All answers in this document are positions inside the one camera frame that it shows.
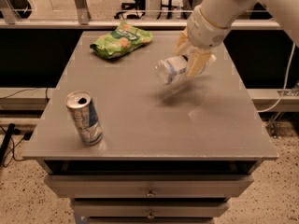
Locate upper drawer knob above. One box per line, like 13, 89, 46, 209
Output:
146, 189, 155, 198

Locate drawer knob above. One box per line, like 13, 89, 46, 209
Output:
147, 212, 155, 219
146, 189, 155, 198

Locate silver blue drink can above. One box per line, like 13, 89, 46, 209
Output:
65, 90, 103, 146

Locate black floor cables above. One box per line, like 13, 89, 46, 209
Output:
0, 123, 32, 170

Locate lower grey drawer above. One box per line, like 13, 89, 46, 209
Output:
71, 200, 229, 218

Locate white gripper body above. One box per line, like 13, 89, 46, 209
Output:
186, 6, 231, 49

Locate grey drawer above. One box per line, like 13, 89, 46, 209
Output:
45, 175, 253, 199
71, 200, 229, 218

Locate metal railing frame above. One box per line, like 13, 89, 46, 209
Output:
0, 0, 281, 30

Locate green rice chip bag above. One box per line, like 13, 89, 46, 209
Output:
90, 21, 153, 60

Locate lower drawer knob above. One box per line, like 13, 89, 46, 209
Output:
147, 212, 155, 219

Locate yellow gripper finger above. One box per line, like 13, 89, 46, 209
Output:
185, 49, 212, 77
174, 28, 197, 55

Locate upper grey drawer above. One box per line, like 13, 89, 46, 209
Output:
45, 175, 253, 199

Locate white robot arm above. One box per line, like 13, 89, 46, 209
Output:
174, 0, 299, 77

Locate blue plastic water bottle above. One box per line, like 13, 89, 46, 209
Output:
154, 53, 217, 86

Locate black office chair base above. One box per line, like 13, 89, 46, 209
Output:
112, 0, 148, 21

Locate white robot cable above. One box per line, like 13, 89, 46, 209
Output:
257, 42, 296, 114

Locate grey drawer cabinet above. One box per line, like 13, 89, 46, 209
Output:
23, 31, 278, 224

